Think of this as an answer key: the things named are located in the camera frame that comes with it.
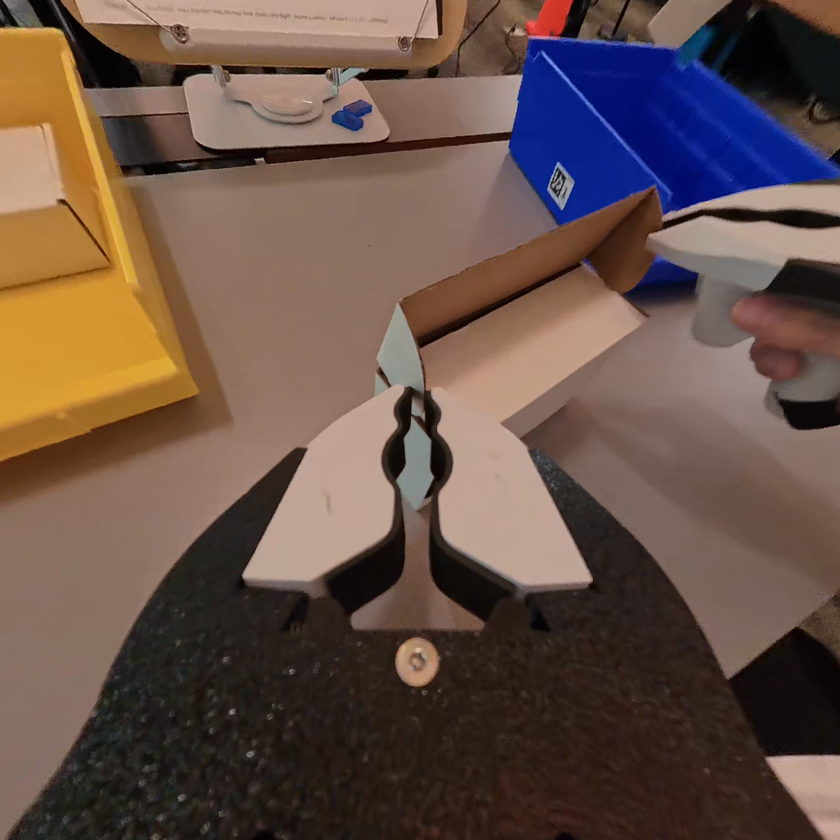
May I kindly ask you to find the black and white marker label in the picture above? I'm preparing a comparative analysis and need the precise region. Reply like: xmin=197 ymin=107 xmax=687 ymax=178
xmin=546 ymin=161 xmax=576 ymax=211

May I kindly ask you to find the white sign stand base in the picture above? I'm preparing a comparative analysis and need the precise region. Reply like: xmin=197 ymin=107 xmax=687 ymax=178
xmin=182 ymin=66 xmax=391 ymax=153

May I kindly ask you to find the rounded wooden sign board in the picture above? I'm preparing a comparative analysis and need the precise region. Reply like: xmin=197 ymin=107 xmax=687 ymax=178
xmin=61 ymin=0 xmax=468 ymax=70

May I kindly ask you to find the person's right hand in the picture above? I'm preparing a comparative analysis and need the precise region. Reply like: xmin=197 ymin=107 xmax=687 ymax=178
xmin=728 ymin=293 xmax=840 ymax=395

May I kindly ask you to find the yellow plastic bin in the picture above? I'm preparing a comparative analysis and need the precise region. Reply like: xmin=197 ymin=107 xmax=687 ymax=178
xmin=0 ymin=26 xmax=201 ymax=462

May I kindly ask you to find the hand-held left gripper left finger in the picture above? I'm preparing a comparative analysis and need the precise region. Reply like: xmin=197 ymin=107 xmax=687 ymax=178
xmin=241 ymin=386 xmax=409 ymax=616

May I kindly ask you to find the orange traffic cone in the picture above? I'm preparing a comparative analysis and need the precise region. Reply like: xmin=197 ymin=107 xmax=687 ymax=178
xmin=525 ymin=0 xmax=576 ymax=38

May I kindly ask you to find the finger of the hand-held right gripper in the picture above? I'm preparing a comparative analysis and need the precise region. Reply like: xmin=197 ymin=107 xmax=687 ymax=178
xmin=645 ymin=217 xmax=840 ymax=291
xmin=661 ymin=182 xmax=840 ymax=231

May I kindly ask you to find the white flat panel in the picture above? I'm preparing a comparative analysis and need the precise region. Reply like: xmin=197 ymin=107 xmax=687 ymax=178
xmin=646 ymin=0 xmax=731 ymax=48

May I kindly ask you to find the blue plastic bin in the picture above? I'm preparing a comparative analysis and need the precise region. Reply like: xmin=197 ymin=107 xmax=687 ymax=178
xmin=508 ymin=36 xmax=840 ymax=291

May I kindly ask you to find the printed instruction sheet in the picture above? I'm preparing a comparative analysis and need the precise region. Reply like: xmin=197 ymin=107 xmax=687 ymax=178
xmin=74 ymin=0 xmax=442 ymax=40

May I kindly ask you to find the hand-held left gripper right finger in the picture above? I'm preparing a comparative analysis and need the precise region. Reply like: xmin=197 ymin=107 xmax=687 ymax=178
xmin=428 ymin=387 xmax=595 ymax=623

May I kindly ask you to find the white cardboard mailer box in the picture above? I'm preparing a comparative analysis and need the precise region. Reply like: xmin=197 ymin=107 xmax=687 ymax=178
xmin=374 ymin=185 xmax=665 ymax=511
xmin=0 ymin=123 xmax=112 ymax=291

